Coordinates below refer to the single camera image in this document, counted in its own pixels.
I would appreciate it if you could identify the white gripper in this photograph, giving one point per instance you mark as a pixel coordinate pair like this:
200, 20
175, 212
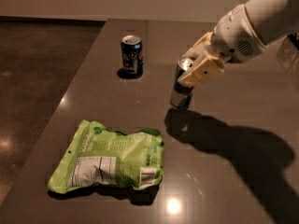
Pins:
234, 34

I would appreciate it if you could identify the redbull can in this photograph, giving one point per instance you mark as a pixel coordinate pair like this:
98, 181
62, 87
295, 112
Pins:
181, 96

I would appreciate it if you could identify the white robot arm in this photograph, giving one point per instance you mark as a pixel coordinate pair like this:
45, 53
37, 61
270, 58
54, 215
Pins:
271, 19

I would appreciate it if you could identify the blue pepsi can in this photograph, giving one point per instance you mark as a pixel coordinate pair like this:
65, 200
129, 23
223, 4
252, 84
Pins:
132, 55

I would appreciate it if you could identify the green rice chip bag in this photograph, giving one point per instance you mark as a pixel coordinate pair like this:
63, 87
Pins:
98, 156

